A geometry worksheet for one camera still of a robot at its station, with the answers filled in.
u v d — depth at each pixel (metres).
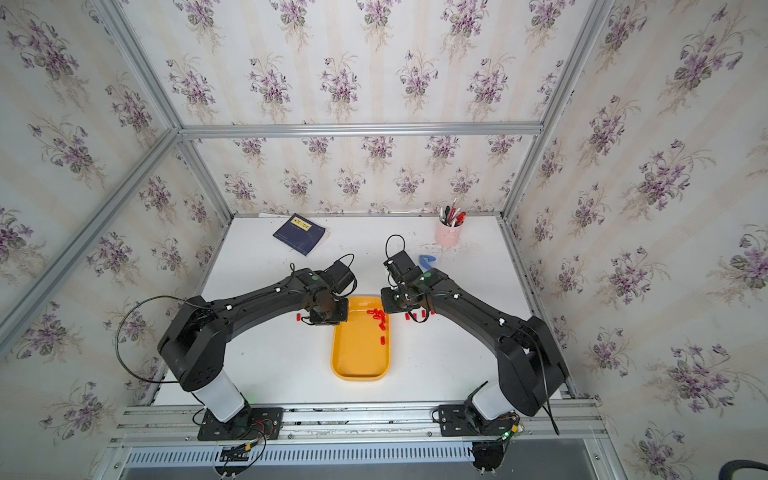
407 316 0.92
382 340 0.88
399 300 0.70
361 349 0.85
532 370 0.42
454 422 0.73
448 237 1.07
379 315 0.93
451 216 1.07
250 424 0.70
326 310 0.72
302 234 1.13
